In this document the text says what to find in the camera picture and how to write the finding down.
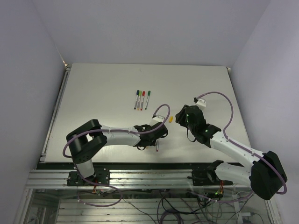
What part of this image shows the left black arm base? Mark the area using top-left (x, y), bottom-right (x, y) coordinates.
top-left (66, 169), bottom-right (110, 187)

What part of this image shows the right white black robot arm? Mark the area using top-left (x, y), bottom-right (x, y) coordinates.
top-left (175, 105), bottom-right (287, 200)

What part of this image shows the floor cable bundle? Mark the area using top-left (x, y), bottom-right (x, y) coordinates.
top-left (77, 184), bottom-right (253, 224)

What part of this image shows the red-end white pen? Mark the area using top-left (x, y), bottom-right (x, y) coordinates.
top-left (140, 96), bottom-right (145, 111)

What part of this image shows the blue-end white pen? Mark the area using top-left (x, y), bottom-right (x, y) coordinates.
top-left (134, 94), bottom-right (139, 110)

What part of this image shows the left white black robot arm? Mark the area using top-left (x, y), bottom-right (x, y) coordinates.
top-left (66, 117), bottom-right (168, 185)

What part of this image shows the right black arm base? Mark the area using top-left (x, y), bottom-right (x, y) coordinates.
top-left (187, 160), bottom-right (233, 186)

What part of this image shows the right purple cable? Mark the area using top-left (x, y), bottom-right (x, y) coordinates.
top-left (193, 91), bottom-right (288, 203)

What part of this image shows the green-end white pen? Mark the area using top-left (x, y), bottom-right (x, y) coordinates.
top-left (144, 95), bottom-right (150, 110)

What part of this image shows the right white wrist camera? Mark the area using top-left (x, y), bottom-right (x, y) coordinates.
top-left (193, 98), bottom-right (206, 109)

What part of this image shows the orange-end white pen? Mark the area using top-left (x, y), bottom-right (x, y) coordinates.
top-left (137, 96), bottom-right (141, 110)

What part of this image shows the aluminium rail frame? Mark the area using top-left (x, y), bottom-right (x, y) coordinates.
top-left (14, 64), bottom-right (276, 224)

